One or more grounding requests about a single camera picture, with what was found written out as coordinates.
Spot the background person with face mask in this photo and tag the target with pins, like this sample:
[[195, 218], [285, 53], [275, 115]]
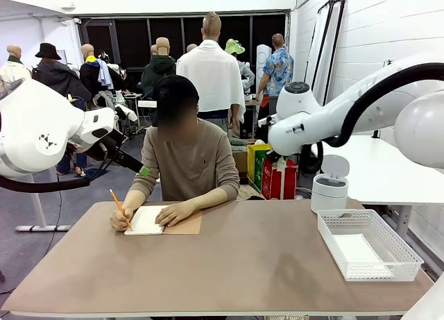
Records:
[[122, 75]]

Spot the grey box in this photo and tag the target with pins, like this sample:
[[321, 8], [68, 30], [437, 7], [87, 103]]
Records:
[[273, 106]]

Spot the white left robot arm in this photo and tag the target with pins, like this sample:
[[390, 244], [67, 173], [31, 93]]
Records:
[[34, 125]]

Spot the person's left forearm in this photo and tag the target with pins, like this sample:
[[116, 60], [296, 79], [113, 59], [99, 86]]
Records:
[[209, 199]]

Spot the white desk leg with foot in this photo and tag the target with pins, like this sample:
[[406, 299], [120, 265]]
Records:
[[40, 202]]

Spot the black baseball cap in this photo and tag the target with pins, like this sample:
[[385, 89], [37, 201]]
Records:
[[173, 85]]

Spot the red shopping bag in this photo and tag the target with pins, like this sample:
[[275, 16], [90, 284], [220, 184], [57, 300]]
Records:
[[270, 184]]

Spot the large white side table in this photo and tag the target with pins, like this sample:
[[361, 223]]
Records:
[[374, 174]]

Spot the white perforated plastic basket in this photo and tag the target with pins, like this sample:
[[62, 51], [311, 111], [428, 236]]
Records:
[[402, 247]]

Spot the tall white standing appliance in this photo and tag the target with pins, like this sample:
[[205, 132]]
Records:
[[263, 61]]

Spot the mannequin with black hat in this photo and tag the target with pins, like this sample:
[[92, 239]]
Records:
[[59, 77]]

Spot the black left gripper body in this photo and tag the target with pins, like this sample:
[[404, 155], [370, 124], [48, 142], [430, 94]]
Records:
[[107, 144]]

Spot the mannequin in dark green jacket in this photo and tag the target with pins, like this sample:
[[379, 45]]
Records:
[[157, 73]]

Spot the mannequin with green hat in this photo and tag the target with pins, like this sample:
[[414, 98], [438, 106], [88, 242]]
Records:
[[234, 46]]

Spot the yellow shopping bag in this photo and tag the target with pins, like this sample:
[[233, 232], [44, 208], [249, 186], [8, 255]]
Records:
[[256, 150]]

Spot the grey green folded cloth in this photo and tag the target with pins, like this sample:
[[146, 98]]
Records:
[[243, 146]]

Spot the spiral notebook with brown cover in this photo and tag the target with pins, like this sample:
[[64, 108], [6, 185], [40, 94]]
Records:
[[145, 221]]

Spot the black framed white panel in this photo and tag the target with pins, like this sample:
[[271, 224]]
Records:
[[334, 49], [317, 49]]

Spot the person's right hand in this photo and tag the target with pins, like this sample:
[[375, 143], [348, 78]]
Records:
[[119, 221]]

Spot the bare mannequin head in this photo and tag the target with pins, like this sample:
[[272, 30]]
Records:
[[191, 48], [154, 50]]

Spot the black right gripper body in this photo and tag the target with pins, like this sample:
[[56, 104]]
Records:
[[273, 156]]

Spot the mannequin in cream coat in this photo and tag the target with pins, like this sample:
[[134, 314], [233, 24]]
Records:
[[12, 73]]

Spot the brown cardboard box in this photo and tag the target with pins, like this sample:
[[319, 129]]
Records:
[[240, 164]]

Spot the green shopping bag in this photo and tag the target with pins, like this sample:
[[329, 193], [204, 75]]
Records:
[[258, 174]]

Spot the white paper sheet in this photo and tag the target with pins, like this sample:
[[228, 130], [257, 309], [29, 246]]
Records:
[[357, 254]]

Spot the person's right forearm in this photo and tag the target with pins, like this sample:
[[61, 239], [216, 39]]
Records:
[[133, 200]]

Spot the white round lidded bin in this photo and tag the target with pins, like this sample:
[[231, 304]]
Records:
[[327, 195]]

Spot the mannequin with white cape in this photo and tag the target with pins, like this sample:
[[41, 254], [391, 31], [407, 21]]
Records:
[[208, 77]]

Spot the person's left hand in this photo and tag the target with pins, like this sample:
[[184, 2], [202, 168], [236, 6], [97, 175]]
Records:
[[177, 214]]

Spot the person in beige sweater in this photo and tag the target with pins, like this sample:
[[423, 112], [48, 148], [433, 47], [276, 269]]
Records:
[[190, 160]]

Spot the white flat rectangular card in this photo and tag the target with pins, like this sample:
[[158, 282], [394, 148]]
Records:
[[147, 104]]

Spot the yellow pencil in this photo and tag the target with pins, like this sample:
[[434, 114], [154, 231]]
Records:
[[116, 200]]

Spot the mannequin with yellow scarf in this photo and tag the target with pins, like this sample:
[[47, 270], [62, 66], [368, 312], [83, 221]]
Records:
[[91, 73]]

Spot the black framed window wall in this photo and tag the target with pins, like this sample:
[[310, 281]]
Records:
[[132, 35]]

